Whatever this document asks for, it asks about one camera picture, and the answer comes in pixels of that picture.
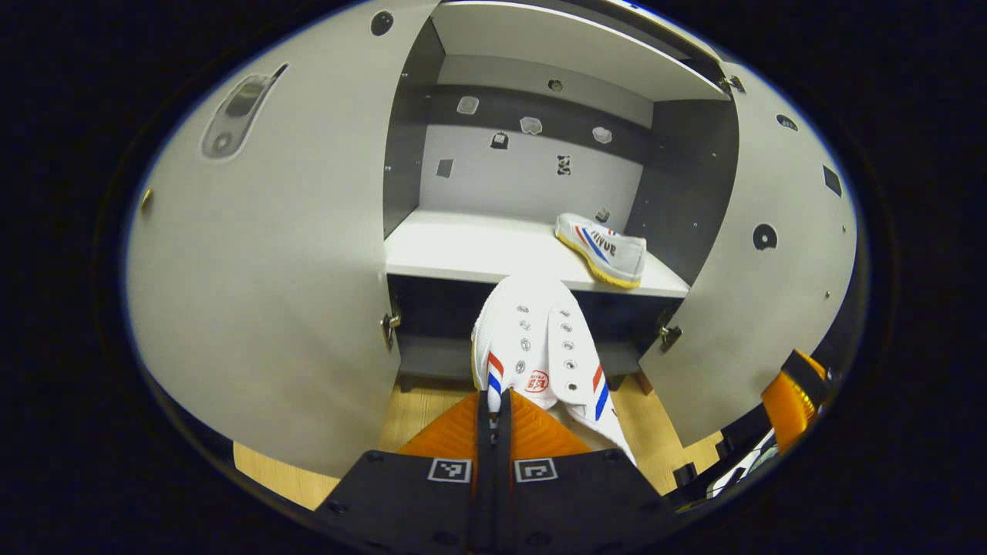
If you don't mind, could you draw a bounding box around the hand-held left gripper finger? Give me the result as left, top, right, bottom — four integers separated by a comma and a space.
494, 389, 679, 555
312, 389, 495, 555

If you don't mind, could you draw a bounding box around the white striped shoe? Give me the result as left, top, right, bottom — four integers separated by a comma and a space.
470, 274, 639, 466
554, 213, 648, 291

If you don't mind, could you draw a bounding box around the white cabinet door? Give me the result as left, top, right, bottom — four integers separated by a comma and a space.
126, 0, 444, 479
638, 58, 859, 448

